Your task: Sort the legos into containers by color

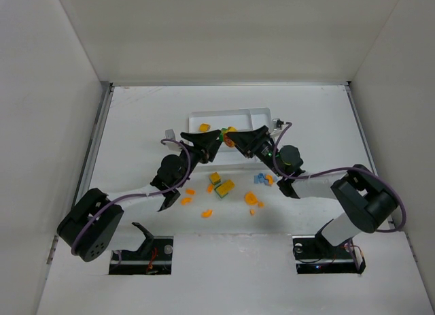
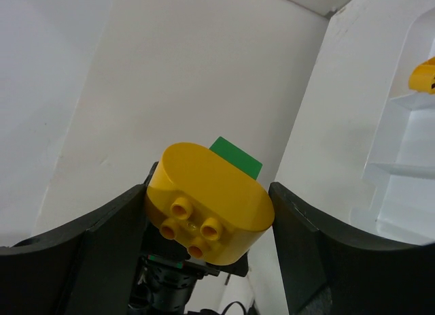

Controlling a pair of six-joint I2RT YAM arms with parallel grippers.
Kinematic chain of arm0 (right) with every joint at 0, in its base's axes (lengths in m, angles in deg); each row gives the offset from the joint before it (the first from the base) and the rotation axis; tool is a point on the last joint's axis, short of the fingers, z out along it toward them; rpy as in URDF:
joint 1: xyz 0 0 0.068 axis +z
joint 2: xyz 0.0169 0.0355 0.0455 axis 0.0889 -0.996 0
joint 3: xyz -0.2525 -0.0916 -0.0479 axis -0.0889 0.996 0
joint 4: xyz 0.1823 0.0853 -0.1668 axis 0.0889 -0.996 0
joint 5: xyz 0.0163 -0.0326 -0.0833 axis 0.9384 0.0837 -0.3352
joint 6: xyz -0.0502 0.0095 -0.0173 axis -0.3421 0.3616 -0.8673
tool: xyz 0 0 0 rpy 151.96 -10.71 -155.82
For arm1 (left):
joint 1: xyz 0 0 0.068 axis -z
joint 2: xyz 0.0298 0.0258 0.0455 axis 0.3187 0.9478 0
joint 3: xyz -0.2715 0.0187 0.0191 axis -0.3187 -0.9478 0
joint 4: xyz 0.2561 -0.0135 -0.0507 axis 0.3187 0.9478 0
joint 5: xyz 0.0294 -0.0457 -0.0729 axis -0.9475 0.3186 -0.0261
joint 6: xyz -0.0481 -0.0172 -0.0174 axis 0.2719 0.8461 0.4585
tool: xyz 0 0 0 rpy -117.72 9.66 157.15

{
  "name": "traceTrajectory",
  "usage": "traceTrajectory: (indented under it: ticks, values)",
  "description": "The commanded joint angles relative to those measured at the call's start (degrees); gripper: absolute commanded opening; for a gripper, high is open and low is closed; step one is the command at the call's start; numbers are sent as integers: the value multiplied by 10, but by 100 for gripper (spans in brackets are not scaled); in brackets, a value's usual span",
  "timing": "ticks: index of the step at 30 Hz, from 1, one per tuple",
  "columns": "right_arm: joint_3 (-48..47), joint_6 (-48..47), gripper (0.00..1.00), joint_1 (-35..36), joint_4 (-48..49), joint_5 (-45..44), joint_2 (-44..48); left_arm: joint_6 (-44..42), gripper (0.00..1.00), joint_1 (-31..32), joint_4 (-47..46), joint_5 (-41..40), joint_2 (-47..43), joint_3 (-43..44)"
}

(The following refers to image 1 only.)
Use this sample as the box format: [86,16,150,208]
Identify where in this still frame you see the yellow curved duplo brick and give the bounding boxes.
[222,126,238,148]

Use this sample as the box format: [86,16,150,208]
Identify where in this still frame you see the yellow square duplo brick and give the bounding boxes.
[209,172,221,185]

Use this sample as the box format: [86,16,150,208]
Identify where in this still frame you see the yellow long duplo brick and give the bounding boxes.
[214,180,235,199]

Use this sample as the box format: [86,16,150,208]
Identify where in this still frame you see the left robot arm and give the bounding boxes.
[56,130,222,262]

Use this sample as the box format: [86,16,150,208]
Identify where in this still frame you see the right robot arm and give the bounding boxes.
[225,126,404,250]

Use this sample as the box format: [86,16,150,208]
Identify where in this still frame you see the orange elbow piece left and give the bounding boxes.
[180,197,192,205]

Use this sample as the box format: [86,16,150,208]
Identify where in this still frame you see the orange quarter-arch lego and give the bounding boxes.
[264,174,275,186]

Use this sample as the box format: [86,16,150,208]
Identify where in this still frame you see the white divided sorting tray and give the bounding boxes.
[188,107,273,165]

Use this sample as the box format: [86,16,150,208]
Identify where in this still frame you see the light blue lego plate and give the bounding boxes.
[254,173,264,184]

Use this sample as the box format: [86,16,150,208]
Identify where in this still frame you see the orange half-round lego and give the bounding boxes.
[244,191,258,205]

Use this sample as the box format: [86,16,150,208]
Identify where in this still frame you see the orange curved piece bottom-left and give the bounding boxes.
[201,210,213,218]

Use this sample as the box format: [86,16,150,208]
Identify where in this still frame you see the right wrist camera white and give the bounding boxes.
[272,118,285,130]

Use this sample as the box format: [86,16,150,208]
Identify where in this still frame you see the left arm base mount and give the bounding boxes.
[108,222,174,276]

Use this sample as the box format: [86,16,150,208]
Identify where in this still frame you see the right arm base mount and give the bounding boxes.
[292,235,366,275]

